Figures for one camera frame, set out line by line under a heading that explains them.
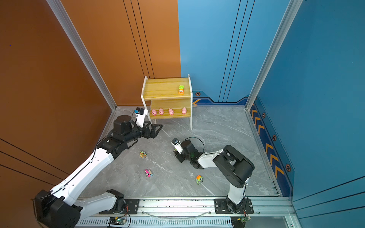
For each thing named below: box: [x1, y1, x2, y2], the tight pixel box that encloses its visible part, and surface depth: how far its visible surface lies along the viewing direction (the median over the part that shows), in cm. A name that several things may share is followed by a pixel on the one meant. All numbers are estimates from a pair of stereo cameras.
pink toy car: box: [144, 169, 154, 178], surface depth 84 cm
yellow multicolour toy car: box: [139, 150, 148, 159], surface depth 92 cm
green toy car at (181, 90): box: [178, 85, 185, 95], surface depth 83 cm
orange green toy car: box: [195, 174, 204, 186], surface depth 82 cm
